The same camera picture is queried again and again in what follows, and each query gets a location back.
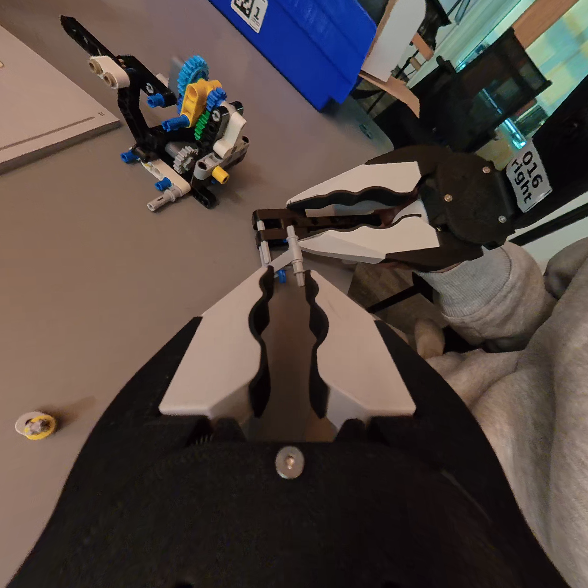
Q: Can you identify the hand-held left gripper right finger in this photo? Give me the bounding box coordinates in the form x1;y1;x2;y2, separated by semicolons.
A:
303;269;418;432

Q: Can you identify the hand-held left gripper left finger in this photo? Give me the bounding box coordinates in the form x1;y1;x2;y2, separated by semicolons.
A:
158;266;276;421

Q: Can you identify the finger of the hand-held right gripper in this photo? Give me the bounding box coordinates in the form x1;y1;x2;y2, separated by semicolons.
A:
286;160;425;217
298;215;443;266

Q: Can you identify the black lego beam grey axle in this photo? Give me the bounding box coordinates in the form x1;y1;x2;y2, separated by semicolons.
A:
252;208;382;288

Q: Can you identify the large blue storage bin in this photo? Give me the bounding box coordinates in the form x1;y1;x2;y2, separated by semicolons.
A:
209;0;378;112

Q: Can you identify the small yellow lego bush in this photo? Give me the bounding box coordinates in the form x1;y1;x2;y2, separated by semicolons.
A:
15;410;58;441

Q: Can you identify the person's right forearm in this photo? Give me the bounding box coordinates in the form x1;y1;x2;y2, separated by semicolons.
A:
411;241;559;354

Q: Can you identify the multicoloured lego gear model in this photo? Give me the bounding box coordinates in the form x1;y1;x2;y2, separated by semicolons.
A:
60;15;251;212

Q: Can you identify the open lego instruction booklet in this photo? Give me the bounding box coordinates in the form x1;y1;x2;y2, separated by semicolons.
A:
0;25;121;175

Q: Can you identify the person's grey sweatshirt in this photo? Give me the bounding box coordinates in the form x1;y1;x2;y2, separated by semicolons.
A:
416;239;588;588

